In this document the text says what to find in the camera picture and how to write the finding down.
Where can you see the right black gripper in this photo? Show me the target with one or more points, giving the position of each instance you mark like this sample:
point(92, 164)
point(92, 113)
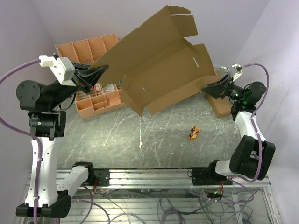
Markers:
point(216, 88)

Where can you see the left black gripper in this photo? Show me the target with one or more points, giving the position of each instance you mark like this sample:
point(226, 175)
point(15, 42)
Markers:
point(84, 79)

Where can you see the large cardboard box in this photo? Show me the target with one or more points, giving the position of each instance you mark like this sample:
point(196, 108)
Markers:
point(155, 64)

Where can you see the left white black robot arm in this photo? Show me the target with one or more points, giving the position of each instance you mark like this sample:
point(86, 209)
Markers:
point(45, 198)

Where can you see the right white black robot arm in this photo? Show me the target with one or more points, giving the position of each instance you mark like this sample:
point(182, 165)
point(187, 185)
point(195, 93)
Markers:
point(253, 155)

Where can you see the small folded cardboard box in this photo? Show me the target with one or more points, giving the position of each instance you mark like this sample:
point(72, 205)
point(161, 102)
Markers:
point(221, 107)

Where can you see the peach plastic file organizer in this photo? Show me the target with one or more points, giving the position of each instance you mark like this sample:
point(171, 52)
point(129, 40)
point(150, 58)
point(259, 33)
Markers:
point(102, 97)

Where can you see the orange toy car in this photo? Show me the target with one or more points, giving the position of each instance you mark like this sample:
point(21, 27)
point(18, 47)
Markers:
point(194, 133)

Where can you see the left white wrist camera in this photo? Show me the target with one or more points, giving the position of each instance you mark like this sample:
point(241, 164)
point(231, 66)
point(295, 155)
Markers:
point(61, 67)

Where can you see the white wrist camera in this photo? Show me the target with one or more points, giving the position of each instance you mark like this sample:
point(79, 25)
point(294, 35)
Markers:
point(61, 67)
point(235, 71)

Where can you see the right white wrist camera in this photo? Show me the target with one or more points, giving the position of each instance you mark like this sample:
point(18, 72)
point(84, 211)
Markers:
point(235, 71)

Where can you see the aluminium mounting rail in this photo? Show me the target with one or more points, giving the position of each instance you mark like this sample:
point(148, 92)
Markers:
point(136, 179)

